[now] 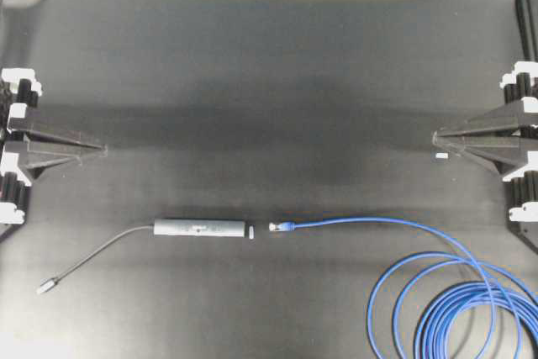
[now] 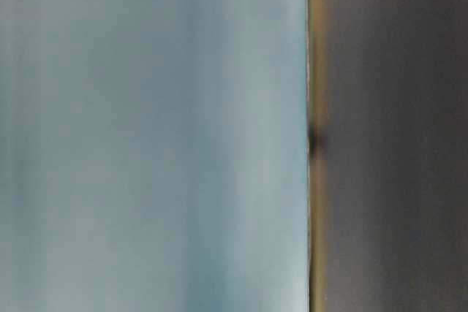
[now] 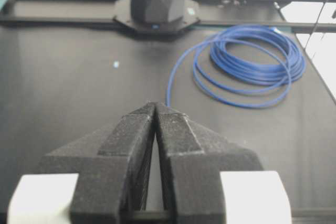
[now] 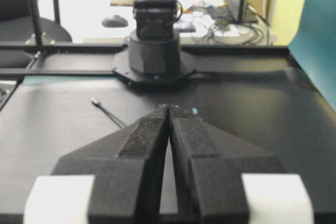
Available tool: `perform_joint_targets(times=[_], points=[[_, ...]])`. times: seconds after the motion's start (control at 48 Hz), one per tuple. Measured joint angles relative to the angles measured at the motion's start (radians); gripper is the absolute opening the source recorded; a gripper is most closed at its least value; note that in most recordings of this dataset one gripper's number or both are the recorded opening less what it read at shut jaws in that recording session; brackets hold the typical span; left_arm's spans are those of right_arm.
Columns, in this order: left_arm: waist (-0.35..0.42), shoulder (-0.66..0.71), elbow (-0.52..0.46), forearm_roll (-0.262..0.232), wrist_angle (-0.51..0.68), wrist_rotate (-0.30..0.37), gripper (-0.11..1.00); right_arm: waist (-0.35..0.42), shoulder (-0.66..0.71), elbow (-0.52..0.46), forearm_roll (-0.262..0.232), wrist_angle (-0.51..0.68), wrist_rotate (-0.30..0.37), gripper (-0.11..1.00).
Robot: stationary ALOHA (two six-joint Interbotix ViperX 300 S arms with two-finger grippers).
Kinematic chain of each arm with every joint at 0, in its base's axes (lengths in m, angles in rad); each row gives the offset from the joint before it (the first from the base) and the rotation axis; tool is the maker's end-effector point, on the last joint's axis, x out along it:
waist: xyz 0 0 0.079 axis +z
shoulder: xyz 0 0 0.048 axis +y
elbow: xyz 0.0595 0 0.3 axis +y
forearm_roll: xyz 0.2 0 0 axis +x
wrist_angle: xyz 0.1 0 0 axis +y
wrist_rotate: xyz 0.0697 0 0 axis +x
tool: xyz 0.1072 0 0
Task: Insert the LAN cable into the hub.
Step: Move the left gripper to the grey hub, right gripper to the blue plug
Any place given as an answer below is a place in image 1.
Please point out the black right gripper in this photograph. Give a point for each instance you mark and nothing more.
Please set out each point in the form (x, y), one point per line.
(504, 154)

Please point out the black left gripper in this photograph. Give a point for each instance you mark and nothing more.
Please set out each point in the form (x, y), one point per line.
(49, 145)

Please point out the grey USB hub with cable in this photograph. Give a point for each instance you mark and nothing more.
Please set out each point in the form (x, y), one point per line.
(160, 227)

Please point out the black mat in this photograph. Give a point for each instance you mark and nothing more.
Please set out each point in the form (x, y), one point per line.
(253, 110)

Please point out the black frame post right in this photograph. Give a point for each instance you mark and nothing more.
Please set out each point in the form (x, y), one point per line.
(526, 14)

